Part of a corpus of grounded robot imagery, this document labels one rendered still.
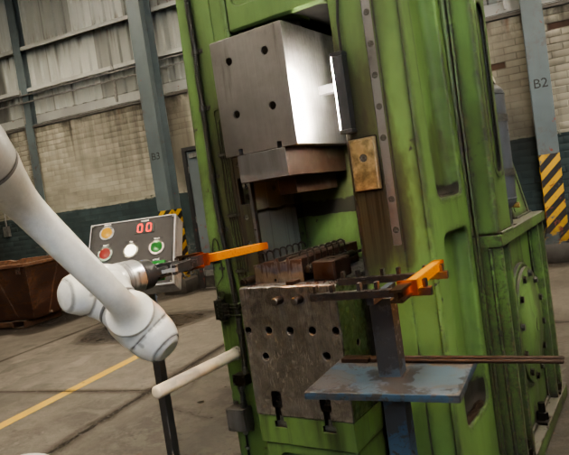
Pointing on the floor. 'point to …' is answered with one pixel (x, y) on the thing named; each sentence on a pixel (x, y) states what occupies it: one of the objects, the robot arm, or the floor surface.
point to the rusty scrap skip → (20, 292)
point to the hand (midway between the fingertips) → (191, 261)
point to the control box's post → (165, 406)
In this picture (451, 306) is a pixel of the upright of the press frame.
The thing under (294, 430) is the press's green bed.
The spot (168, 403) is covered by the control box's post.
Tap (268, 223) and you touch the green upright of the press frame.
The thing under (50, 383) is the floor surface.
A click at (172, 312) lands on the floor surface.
